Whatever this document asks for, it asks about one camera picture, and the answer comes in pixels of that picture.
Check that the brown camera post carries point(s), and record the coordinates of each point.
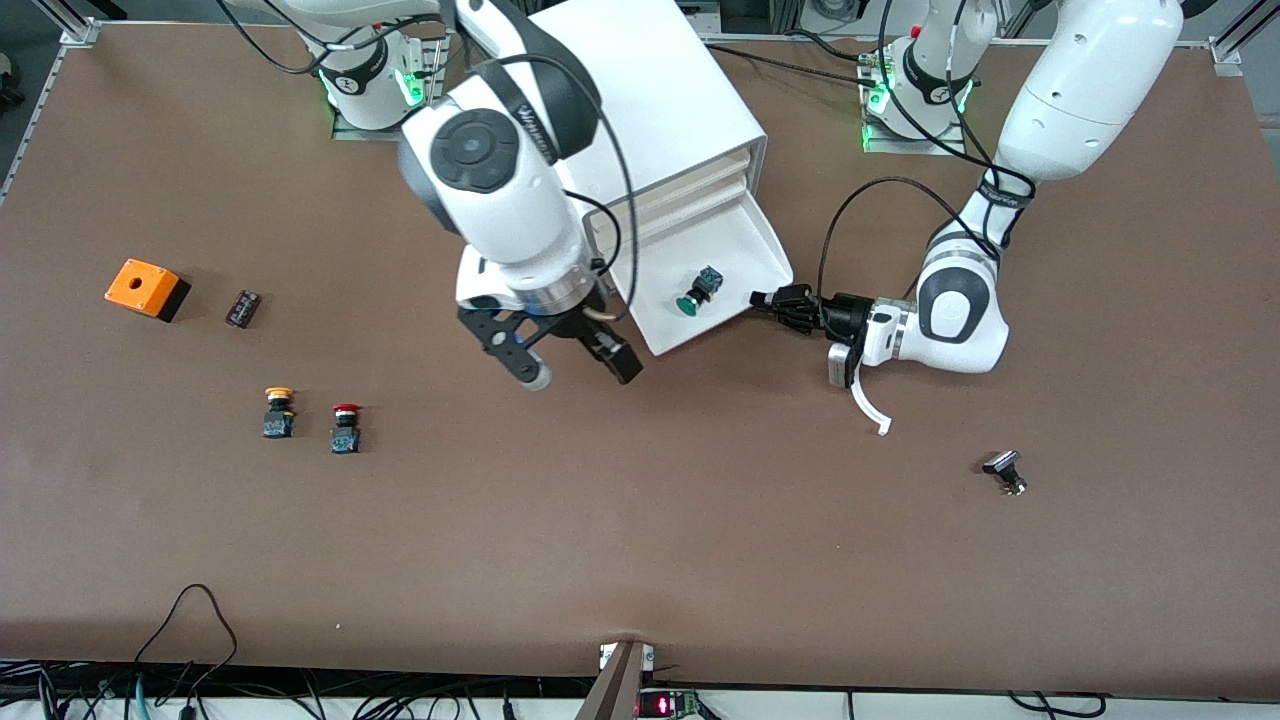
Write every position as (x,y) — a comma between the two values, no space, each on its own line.
(615,685)

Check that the small black contact block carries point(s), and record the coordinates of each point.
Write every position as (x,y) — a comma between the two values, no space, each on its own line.
(243,308)

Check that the orange button enclosure box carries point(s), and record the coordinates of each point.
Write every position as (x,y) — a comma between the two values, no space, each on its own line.
(140,285)

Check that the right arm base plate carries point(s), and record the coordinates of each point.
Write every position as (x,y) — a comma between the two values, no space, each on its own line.
(425,110)

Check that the white plastic drawer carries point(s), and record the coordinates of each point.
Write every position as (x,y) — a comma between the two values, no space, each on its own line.
(745,250)

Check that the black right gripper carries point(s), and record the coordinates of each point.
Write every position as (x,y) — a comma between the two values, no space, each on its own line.
(572,325)

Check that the black square push button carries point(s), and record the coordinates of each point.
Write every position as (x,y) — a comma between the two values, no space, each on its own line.
(1003,466)

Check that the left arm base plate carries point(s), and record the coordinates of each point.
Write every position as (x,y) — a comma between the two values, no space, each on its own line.
(880,135)

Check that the device with red display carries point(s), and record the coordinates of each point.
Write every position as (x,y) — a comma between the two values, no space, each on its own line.
(665,705)

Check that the white drawer cabinet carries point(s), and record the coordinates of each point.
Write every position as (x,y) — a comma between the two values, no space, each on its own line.
(660,90)

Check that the yellow push button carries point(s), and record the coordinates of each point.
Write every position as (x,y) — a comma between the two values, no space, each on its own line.
(279,410)

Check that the green push button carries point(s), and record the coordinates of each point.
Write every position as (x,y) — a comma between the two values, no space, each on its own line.
(697,293)

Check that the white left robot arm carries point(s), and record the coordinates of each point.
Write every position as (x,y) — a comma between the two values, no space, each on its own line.
(1080,90)

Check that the aluminium frame corner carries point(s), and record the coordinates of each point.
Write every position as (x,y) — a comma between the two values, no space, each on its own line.
(1235,45)
(75,25)

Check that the red push button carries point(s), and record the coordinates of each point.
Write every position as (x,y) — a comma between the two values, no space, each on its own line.
(346,430)

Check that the white semicircular plastic clamp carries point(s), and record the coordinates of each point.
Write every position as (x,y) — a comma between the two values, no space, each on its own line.
(868,405)

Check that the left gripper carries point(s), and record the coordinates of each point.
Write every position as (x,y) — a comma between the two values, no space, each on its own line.
(846,313)

